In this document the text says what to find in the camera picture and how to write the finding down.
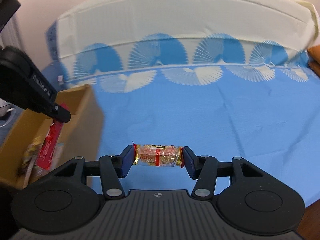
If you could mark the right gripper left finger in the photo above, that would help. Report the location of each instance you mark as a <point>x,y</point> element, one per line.
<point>73,194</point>

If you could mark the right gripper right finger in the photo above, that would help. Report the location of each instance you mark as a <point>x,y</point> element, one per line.
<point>246,197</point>

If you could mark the red chocolate bar packet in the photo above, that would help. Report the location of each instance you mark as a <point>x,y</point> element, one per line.
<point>45,156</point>

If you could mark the yellow snack bar packet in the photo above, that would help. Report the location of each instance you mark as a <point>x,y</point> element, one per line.
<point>29,158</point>

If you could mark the red gold candy packet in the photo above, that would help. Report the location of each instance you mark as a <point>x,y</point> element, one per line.
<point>158,155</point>

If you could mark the brown cardboard box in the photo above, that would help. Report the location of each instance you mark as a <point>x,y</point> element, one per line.
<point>80,136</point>

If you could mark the blue white patterned sheet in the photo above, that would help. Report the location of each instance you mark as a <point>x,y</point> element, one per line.
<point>224,77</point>

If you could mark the orange cushion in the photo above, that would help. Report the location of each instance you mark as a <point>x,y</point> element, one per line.
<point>314,62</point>

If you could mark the cream folded cloth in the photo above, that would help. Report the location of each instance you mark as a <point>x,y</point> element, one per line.
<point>312,9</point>

